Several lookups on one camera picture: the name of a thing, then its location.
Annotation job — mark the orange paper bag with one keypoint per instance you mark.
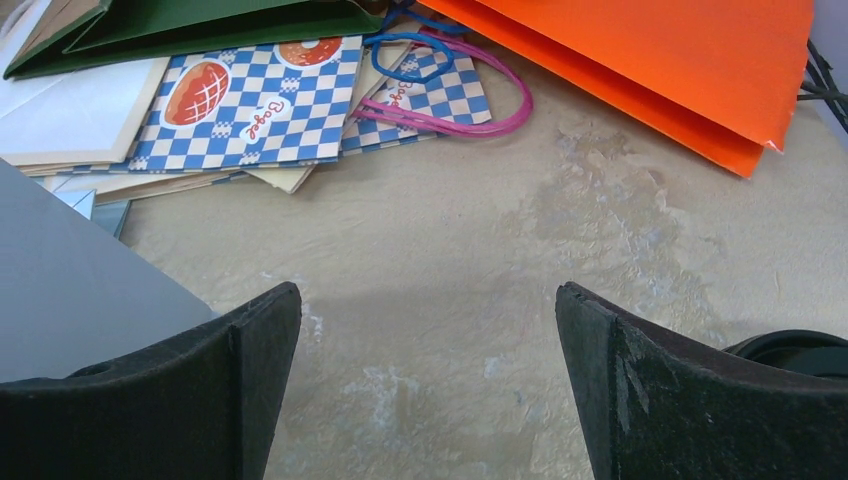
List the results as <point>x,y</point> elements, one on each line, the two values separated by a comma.
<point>719,77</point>

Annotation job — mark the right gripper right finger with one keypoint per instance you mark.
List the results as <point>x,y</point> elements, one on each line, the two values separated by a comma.
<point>654,404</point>

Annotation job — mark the checkered patterned paper bag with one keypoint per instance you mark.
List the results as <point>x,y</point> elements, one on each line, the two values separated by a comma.
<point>271,105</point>

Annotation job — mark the black cup lid stack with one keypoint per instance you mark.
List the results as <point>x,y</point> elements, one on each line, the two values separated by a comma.
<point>805,352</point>

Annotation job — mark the green paper bag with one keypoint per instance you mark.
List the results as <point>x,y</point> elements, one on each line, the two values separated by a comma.
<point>72,35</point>

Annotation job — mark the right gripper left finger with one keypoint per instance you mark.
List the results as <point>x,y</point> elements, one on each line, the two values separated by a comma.
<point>202,404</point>

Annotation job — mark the light blue paper bag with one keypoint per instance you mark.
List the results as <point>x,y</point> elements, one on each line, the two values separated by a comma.
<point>71,294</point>

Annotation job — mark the flat light blue bag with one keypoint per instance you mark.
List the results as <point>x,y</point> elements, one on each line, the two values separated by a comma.
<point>111,217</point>

